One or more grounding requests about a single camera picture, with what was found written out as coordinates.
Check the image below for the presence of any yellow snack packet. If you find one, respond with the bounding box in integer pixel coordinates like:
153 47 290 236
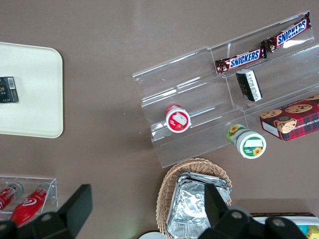
306 225 319 239

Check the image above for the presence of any red cola bottle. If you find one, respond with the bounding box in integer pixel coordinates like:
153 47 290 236
9 183 51 227
0 183 24 212

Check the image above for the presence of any clear acrylic bottle box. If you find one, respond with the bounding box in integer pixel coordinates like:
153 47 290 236
0 175 59 221

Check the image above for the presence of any small black barcode box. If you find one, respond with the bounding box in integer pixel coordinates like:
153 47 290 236
0 76 19 104

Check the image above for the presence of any Snickers chocolate bar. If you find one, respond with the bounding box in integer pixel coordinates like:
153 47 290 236
260 12 313 54
214 46 268 76

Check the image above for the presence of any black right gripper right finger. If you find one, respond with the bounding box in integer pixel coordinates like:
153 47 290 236
203 184 228 230

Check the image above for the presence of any woven wicker basket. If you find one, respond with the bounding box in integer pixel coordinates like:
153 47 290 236
156 157 233 237

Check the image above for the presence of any clear acrylic tiered display stand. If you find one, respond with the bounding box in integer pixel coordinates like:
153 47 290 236
132 9 319 169

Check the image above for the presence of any white bin with dark rim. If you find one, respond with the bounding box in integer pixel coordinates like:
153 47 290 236
250 212 319 239

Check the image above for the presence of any white plate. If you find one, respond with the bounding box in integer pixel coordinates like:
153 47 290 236
138 231 164 239

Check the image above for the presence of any red tartan cookie box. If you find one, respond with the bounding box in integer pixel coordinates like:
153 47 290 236
259 93 319 142

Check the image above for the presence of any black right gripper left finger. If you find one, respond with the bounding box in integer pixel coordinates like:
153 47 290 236
57 184 94 239

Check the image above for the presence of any cream plastic tray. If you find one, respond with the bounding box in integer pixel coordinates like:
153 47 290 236
0 41 64 139

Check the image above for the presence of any red strawberry yoghurt cup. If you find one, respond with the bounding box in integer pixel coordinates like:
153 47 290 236
165 103 192 133

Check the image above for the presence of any green sunflower yoghurt cup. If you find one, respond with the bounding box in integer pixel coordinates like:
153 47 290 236
226 123 267 159

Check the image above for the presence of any black box with white side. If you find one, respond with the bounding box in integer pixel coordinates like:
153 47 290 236
235 69 263 103

